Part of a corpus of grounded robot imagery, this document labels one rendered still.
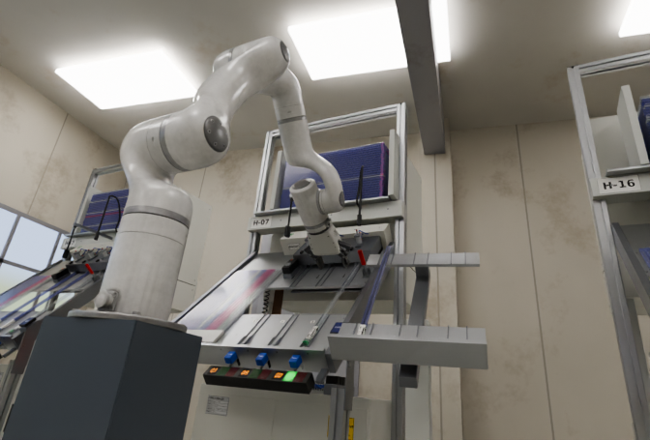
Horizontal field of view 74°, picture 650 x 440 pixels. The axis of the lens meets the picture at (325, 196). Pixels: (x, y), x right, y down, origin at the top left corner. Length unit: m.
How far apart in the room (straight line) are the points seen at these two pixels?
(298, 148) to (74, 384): 0.83
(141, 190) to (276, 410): 1.04
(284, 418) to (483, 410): 2.60
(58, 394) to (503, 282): 3.76
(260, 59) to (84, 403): 0.80
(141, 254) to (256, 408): 1.02
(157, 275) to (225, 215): 4.35
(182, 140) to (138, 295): 0.29
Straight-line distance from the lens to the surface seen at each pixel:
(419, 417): 1.21
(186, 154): 0.85
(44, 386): 0.80
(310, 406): 1.59
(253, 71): 1.11
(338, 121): 2.19
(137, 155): 0.92
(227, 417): 1.77
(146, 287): 0.78
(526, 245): 4.29
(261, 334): 1.43
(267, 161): 2.29
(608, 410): 4.15
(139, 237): 0.80
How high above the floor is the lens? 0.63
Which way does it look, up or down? 24 degrees up
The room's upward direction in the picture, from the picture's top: 5 degrees clockwise
